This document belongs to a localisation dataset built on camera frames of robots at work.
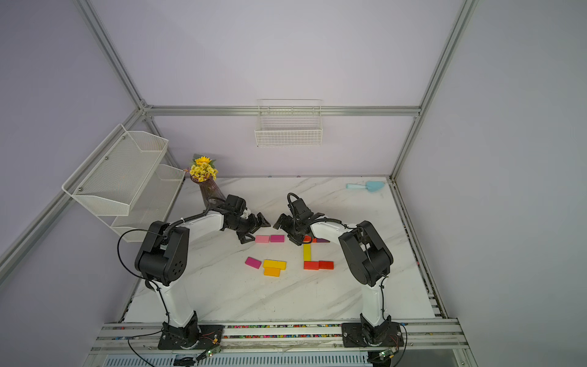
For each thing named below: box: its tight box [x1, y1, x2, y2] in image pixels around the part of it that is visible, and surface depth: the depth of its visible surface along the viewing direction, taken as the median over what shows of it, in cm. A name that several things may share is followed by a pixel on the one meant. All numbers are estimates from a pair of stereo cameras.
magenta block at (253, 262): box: [244, 256, 263, 270], surface depth 92 cm
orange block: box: [263, 267, 281, 278], surface depth 90 cm
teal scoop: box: [345, 181, 386, 192], surface depth 121 cm
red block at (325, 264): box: [318, 260, 335, 270], surface depth 91 cm
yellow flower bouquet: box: [189, 155, 219, 182], surface depth 92 cm
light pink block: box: [254, 235, 270, 244], surface depth 97 cm
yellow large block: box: [262, 259, 287, 271], surface depth 92 cm
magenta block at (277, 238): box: [270, 234, 286, 243], surface depth 98 cm
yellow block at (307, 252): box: [304, 243, 312, 262], surface depth 95 cm
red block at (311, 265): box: [303, 260, 320, 271], surface depth 91 cm
